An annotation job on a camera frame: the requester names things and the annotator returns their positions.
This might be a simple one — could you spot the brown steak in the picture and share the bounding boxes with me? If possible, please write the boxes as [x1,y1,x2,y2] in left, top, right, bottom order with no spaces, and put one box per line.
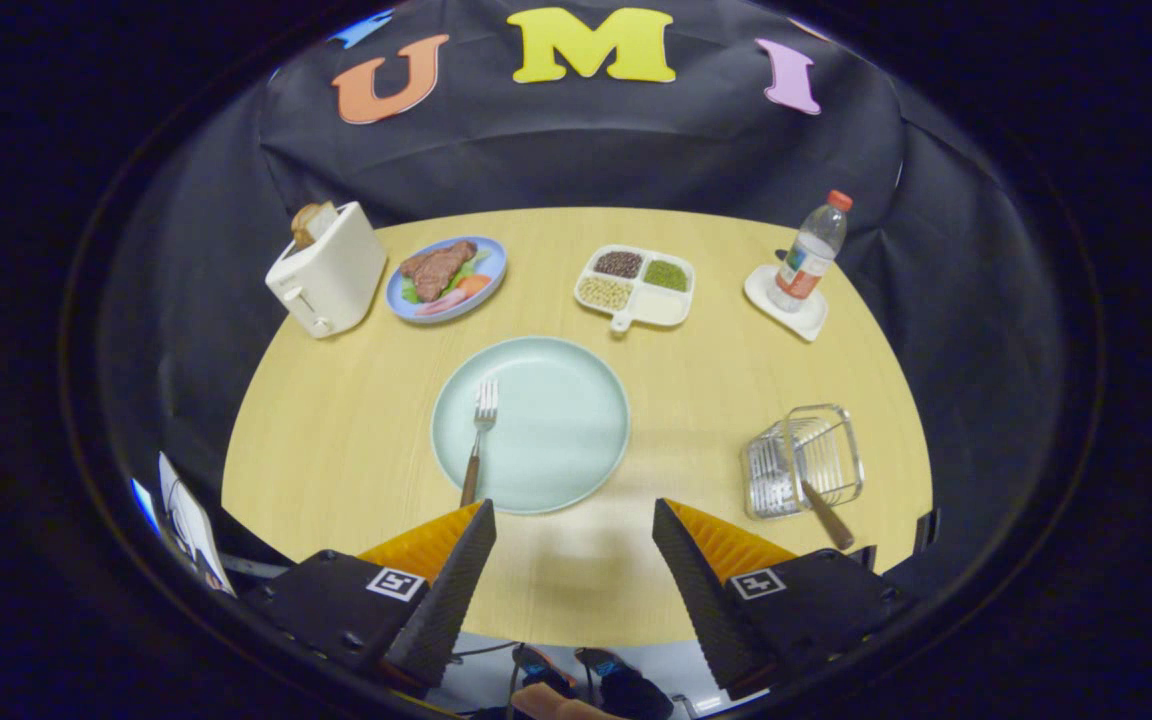
[399,240,478,303]

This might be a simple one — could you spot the clear water bottle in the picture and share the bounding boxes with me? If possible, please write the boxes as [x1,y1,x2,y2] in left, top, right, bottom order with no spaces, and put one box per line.
[768,190,854,313]

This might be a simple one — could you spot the wooden handled spoon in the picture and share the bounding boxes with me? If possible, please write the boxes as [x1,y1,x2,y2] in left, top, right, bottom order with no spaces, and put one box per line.
[801,480,855,552]

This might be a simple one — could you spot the white square coaster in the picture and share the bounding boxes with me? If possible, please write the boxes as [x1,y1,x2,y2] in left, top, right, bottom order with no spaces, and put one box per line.
[744,264,829,342]

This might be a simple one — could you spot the white toaster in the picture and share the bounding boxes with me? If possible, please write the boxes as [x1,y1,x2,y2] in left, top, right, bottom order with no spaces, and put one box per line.
[265,201,389,339]

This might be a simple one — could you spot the thin black cable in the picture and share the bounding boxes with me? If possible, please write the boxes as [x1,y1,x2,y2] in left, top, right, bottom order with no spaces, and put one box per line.
[451,640,523,716]

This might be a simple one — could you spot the wooden handled fork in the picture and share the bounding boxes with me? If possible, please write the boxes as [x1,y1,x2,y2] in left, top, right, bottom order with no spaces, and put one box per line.
[460,378,500,507]

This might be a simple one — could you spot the blue plate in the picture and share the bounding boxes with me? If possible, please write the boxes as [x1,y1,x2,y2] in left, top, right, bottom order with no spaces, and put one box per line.
[385,236,508,324]

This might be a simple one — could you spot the person's dark shoe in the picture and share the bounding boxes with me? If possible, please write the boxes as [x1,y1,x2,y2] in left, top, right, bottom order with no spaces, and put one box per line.
[576,648,675,719]
[514,645,577,696]

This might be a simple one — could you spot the white divided dish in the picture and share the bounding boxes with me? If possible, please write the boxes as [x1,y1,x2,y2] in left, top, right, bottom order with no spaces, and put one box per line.
[574,244,696,333]

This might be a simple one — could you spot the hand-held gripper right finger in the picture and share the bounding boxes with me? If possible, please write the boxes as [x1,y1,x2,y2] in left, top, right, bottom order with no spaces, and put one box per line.
[652,498,917,701]

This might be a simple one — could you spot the sliced vegetables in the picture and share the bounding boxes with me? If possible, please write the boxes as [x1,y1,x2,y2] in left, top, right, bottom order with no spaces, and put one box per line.
[401,250,493,317]

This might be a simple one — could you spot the bread slice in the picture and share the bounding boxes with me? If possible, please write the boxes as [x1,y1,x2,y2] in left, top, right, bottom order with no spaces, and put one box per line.
[290,202,339,249]

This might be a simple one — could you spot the metal wire basket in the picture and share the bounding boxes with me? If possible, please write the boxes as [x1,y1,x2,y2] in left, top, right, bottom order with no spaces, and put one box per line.
[742,403,865,521]

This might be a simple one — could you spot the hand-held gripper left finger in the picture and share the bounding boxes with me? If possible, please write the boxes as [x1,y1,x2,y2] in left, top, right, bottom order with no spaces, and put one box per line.
[246,500,497,699]

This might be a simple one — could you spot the pale green plate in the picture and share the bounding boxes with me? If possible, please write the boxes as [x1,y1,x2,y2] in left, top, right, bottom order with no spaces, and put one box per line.
[431,336,631,515]

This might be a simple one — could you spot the white printed paper sheet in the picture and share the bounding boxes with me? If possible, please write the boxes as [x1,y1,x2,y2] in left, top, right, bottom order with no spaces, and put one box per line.
[158,452,237,598]

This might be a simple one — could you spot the pale beans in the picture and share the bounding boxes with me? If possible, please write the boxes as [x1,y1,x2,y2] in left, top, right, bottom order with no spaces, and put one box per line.
[578,276,633,311]

